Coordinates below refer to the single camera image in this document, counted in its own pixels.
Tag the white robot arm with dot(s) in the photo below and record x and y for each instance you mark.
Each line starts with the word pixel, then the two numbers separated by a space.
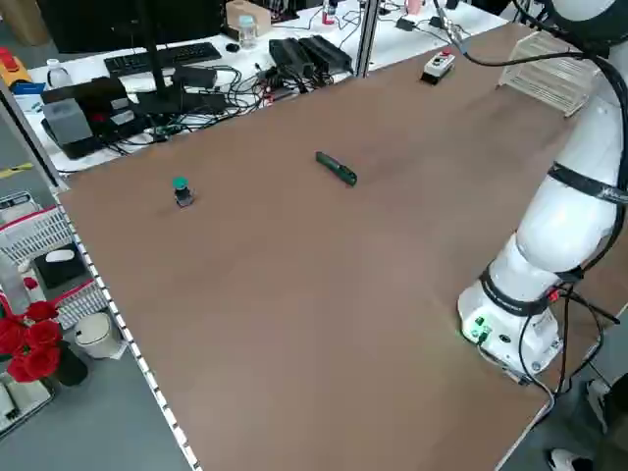
pixel 564 221

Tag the white button control box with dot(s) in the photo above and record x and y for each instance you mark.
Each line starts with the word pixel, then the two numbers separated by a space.
pixel 439 64

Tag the clear jar blue lid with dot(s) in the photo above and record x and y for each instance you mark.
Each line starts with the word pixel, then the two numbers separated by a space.
pixel 247 32

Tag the red bottle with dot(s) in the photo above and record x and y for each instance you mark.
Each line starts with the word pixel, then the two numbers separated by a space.
pixel 328 15

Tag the black keyboard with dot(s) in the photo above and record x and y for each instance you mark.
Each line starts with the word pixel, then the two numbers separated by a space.
pixel 186 53

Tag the black monitor stand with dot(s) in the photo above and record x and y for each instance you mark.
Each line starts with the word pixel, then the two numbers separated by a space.
pixel 157 68

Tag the cardboard box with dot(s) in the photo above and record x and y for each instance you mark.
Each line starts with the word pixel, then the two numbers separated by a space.
pixel 255 12

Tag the small white trash bin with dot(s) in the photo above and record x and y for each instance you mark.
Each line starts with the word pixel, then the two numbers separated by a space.
pixel 98 336

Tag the pink cup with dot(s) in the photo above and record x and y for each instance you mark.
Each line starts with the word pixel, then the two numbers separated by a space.
pixel 415 6

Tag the black box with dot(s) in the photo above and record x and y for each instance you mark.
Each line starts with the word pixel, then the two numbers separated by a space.
pixel 61 272

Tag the grey cube device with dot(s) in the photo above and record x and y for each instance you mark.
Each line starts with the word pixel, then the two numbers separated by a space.
pixel 66 120

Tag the black vase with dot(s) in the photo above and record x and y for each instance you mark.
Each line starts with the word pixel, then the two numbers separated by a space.
pixel 71 368

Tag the white plastic basket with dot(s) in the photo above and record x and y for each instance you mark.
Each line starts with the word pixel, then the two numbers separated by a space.
pixel 29 233

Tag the red artificial roses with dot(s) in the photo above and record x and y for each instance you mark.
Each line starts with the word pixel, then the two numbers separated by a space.
pixel 36 343

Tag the clear water bottle white cap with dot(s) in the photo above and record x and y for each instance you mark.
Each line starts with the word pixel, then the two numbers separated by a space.
pixel 59 76

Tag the black monitor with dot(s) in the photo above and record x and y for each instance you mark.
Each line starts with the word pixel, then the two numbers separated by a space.
pixel 98 24

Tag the blue carton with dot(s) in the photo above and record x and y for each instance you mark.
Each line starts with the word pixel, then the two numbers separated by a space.
pixel 29 95

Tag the person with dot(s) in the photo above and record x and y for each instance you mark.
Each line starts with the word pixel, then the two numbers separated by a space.
pixel 564 461

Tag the yellow emergency stop box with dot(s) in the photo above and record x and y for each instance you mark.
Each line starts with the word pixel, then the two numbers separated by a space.
pixel 10 66

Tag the aluminium frame post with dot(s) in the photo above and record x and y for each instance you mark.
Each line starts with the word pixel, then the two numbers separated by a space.
pixel 367 34

